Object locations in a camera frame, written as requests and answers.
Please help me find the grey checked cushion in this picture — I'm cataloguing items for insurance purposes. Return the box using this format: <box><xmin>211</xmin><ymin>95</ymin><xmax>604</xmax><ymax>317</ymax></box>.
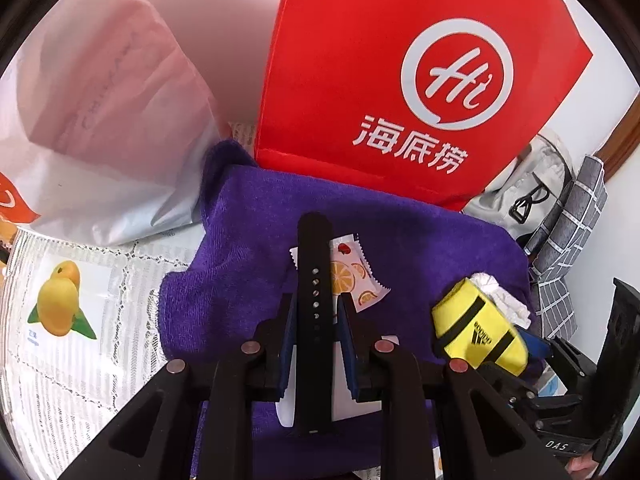
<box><xmin>524</xmin><ymin>156</ymin><xmax>608</xmax><ymax>339</ymax></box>

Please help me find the fruit print tablecloth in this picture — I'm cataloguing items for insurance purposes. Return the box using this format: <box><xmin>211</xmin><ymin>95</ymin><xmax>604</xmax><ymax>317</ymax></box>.
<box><xmin>1</xmin><ymin>224</ymin><xmax>204</xmax><ymax>479</ymax></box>

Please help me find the beige canvas bag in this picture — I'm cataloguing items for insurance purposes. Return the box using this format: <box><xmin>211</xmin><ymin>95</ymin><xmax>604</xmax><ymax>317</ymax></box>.
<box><xmin>462</xmin><ymin>127</ymin><xmax>574</xmax><ymax>240</ymax></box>

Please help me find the yellow adidas pouch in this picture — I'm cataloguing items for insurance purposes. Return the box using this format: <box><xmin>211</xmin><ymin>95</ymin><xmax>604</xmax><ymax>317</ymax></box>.
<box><xmin>432</xmin><ymin>278</ymin><xmax>528</xmax><ymax>376</ymax></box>

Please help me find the white plastic shopping bag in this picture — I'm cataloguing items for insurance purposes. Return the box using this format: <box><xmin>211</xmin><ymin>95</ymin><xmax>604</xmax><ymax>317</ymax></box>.
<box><xmin>1</xmin><ymin>0</ymin><xmax>229</xmax><ymax>246</ymax></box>

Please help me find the person's right hand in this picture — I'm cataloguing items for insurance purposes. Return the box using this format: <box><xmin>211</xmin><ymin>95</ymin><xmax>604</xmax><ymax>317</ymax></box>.
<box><xmin>565</xmin><ymin>452</ymin><xmax>599</xmax><ymax>480</ymax></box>

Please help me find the blue tissue pack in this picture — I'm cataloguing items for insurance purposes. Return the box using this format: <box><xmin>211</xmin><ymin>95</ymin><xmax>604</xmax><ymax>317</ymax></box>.
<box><xmin>516</xmin><ymin>326</ymin><xmax>567</xmax><ymax>396</ymax></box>

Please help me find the red Hi paper bag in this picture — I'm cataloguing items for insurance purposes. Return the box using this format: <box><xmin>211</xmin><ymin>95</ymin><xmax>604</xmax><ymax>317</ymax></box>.
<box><xmin>255</xmin><ymin>0</ymin><xmax>591</xmax><ymax>210</ymax></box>

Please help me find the purple towel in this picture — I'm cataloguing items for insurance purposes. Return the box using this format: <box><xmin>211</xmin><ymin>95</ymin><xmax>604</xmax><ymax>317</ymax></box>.
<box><xmin>158</xmin><ymin>138</ymin><xmax>535</xmax><ymax>480</ymax></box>

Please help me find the black watch strap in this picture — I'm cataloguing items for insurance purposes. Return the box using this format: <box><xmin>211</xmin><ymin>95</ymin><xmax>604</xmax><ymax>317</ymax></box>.
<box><xmin>295</xmin><ymin>211</ymin><xmax>335</xmax><ymax>435</ymax></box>

